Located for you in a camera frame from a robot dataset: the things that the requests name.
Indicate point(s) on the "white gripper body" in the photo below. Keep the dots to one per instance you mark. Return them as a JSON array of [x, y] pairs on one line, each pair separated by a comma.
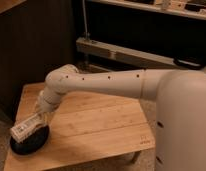
[[42, 106]]

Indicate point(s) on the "grey metal beam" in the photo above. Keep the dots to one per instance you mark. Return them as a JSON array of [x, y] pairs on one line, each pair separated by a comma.
[[125, 55]]

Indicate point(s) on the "wooden table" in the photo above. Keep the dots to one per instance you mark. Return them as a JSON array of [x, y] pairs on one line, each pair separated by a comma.
[[86, 127]]

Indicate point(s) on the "black handle object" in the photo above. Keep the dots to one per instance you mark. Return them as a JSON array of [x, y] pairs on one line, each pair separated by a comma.
[[188, 65]]

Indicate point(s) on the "metal vertical pole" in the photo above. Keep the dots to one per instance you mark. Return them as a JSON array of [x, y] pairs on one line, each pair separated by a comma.
[[86, 32]]

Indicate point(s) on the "white plastic bottle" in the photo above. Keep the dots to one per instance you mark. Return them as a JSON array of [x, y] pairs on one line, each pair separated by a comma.
[[27, 127]]

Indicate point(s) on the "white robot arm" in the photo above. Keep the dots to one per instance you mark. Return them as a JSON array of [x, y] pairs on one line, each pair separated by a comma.
[[180, 97]]

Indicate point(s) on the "wooden shelf board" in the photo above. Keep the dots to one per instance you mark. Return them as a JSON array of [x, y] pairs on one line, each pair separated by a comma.
[[152, 8]]

